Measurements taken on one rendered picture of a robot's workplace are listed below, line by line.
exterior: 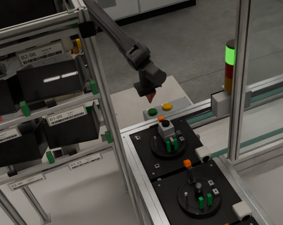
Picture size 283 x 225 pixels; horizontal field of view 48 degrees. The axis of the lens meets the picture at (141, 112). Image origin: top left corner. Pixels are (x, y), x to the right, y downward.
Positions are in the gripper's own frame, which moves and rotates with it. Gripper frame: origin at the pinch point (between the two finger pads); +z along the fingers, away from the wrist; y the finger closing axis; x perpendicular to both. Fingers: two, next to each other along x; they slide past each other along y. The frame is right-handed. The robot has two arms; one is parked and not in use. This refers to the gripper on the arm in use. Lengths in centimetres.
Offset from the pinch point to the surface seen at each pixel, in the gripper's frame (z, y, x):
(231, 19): 105, 180, 209
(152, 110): 5.2, 0.2, -0.9
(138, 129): 6.3, -8.8, -7.4
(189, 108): 6.1, 15.7, -6.1
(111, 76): 106, 13, 173
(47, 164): -29, -41, -42
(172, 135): -3.0, -0.9, -25.3
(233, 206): 2, 5, -56
